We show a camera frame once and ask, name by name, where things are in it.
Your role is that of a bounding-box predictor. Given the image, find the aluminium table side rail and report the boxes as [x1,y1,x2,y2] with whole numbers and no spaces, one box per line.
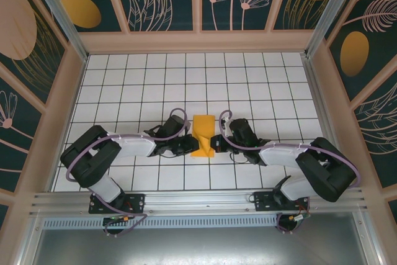
[301,55,354,189]

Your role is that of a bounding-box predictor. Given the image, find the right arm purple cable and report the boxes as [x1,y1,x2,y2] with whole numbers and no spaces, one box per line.
[218,109,360,235]

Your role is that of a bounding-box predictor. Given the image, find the aluminium mounting rail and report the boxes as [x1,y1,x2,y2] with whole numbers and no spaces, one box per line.
[29,186,370,218]

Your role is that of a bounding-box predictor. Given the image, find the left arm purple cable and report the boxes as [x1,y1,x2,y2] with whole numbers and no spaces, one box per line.
[63,107,190,237]

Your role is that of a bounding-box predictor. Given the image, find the right gripper thin black cable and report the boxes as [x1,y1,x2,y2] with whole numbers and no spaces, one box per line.
[228,152,249,164]

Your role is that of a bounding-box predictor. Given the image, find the short aluminium frame post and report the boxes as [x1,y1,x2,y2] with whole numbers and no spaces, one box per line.
[17,215,44,265]
[353,212,384,265]

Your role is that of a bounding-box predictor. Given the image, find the orange paper sheet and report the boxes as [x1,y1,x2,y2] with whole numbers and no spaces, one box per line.
[190,115,216,158]

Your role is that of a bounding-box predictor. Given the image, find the grey metal sheet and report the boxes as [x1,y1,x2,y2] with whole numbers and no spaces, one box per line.
[32,227,372,265]

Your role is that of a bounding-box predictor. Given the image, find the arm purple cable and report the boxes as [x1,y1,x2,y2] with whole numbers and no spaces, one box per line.
[218,109,360,235]
[63,107,190,237]

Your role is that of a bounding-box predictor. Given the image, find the slotted grey cable duct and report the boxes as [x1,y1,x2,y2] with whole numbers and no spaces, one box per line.
[42,217,280,229]

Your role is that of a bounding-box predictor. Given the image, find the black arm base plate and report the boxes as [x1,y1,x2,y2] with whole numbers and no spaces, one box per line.
[254,191,310,213]
[89,192,146,215]

